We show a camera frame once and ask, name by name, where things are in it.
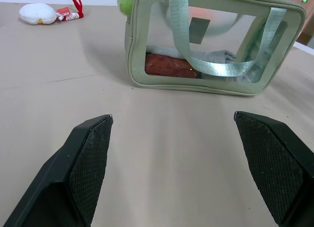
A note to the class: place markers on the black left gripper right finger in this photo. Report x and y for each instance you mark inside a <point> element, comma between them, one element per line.
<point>274,168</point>

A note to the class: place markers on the red white candy cane ornament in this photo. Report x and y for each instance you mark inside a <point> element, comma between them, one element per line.
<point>73,8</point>

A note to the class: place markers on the white plush toy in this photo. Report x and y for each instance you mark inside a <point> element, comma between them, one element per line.
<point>36,13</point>

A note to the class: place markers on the green plush toy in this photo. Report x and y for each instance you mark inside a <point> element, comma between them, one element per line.
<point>125,4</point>

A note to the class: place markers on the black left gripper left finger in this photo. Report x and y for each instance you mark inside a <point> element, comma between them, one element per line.
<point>73,178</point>

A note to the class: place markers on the red folded towel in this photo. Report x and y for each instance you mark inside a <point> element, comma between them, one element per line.
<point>169,66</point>

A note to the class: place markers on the grey folded towel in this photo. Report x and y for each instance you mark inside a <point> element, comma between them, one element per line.
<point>220,55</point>

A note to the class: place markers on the brown wooden door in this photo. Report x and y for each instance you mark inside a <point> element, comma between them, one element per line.
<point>300,15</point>

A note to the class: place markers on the clear green-trimmed tote bag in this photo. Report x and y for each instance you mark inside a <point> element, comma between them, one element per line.
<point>274,72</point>

